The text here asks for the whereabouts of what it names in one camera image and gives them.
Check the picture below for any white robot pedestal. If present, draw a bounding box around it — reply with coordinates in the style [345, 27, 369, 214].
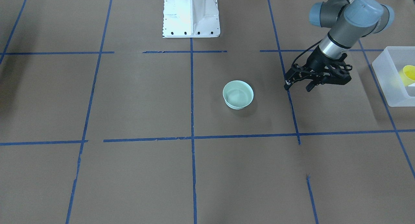
[162, 0, 221, 38]

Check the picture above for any mint green bowl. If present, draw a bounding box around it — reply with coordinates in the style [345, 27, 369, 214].
[222, 80, 255, 110]

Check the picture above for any yellow plastic cup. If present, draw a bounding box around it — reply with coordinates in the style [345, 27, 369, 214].
[398, 65, 415, 87]

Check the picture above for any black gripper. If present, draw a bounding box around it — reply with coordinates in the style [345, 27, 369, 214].
[284, 49, 348, 92]

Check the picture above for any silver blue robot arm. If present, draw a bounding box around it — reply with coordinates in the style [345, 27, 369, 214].
[284, 0, 395, 91]

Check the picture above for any translucent white plastic bin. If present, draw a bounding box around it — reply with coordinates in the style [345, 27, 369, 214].
[372, 46, 415, 107]

